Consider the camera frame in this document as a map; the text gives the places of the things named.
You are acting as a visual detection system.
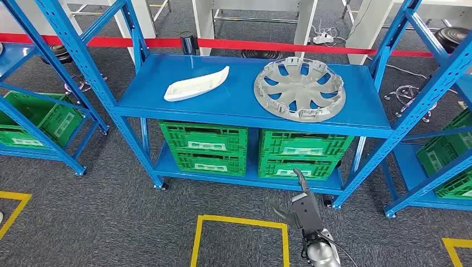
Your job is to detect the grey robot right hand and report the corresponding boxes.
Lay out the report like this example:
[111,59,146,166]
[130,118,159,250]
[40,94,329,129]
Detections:
[272,167,325,239]

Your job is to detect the grey wheel hubcap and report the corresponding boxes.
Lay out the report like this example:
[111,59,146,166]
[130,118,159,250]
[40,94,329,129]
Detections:
[253,56,347,123]

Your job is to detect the blue metal shelf rack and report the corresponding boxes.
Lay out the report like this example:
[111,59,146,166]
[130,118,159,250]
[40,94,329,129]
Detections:
[381,72,472,219]
[35,0,472,211]
[0,0,110,177]

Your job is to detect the white plastic trim part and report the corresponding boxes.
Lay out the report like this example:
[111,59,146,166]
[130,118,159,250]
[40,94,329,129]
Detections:
[163,65,230,103]

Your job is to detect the green plastic crate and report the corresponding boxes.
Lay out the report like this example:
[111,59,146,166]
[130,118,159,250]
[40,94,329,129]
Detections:
[258,157,342,181]
[173,151,247,177]
[158,121,248,157]
[434,167,472,200]
[416,108,472,177]
[0,91,85,149]
[259,128,355,161]

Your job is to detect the chrome chair base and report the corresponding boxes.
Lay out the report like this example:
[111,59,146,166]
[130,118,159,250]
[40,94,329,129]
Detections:
[383,85,437,123]
[64,73,107,95]

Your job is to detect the black round stanchion base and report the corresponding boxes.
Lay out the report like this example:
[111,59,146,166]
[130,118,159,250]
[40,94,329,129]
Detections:
[44,44,73,65]
[241,50,284,61]
[434,26,471,54]

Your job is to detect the white power strip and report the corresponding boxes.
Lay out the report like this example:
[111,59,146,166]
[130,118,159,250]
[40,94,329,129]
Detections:
[312,32,335,45]

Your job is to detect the red barrier belt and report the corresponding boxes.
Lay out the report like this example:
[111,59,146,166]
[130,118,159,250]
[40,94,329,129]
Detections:
[0,33,182,48]
[198,38,434,58]

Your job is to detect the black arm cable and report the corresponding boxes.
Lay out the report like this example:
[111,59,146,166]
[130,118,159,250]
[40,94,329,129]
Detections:
[323,235,359,267]

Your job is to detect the black barrier post head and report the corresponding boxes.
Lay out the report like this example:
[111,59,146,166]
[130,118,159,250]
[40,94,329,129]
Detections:
[180,31,200,56]

